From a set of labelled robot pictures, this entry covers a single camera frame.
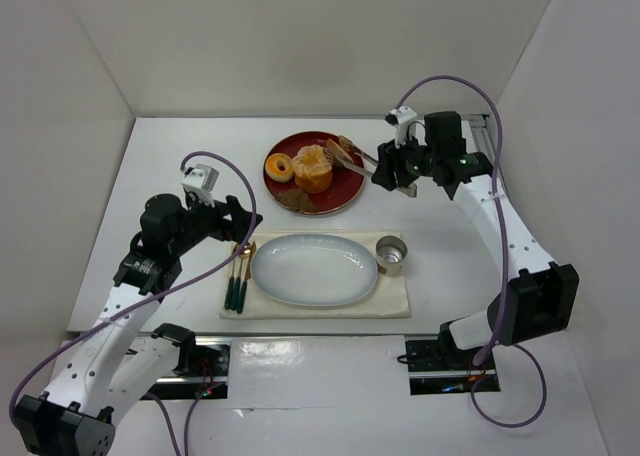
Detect metal tongs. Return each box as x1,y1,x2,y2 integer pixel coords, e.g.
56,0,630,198
323,135,378,180

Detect sugared brioche bun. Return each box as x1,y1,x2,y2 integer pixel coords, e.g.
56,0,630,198
292,145,333,194

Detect bagel bread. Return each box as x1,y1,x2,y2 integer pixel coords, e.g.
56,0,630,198
264,153,294,183

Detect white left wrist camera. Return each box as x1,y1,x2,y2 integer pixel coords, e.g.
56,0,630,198
182,164,219,193

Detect pale blue oval plate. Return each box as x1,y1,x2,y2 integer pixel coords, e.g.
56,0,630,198
251,233,378,308

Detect brown croissant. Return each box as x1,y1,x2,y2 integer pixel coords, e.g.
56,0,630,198
275,187,318,214

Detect bread slice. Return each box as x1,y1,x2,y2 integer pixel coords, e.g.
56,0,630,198
325,138,354,164

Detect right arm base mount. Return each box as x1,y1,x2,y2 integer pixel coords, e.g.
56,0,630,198
396,335,501,396

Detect gold fork green handle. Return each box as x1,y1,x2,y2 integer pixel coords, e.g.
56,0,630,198
224,245,243,310

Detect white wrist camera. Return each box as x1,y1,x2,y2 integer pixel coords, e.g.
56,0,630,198
385,106,419,148
182,164,219,193

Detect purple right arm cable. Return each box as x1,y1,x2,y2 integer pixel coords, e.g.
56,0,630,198
397,74,545,430

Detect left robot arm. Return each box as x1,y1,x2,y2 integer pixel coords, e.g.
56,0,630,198
10,192,262,455

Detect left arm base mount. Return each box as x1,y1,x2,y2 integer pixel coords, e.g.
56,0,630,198
148,337,231,401

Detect red round plate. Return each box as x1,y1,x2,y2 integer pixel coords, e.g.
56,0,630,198
263,131,365,216

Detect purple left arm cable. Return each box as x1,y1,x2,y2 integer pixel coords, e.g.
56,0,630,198
9,150,259,456

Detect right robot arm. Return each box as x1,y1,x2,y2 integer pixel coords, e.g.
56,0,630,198
371,106,579,367

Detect gold spoon green handle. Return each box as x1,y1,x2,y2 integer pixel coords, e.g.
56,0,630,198
230,243,254,311

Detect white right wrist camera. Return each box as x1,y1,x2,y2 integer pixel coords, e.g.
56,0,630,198
385,106,419,148

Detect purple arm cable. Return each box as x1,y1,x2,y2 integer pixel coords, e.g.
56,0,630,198
397,74,545,430
9,150,259,456

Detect metal cup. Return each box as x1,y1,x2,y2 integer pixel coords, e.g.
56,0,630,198
375,235,408,276

